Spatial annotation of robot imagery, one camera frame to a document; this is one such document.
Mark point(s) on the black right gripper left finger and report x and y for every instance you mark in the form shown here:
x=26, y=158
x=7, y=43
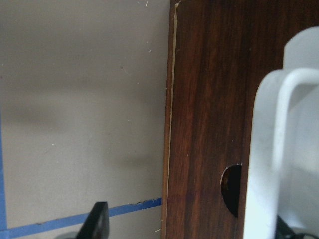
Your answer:
x=96, y=225

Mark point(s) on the wooden drawer with white handle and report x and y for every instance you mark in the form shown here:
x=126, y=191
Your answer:
x=283, y=173

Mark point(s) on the dark wooden drawer cabinet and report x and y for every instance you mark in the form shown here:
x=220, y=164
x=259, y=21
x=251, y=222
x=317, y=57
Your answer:
x=218, y=53

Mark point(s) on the brown paper mat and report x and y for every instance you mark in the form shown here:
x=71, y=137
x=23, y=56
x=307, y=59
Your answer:
x=82, y=102

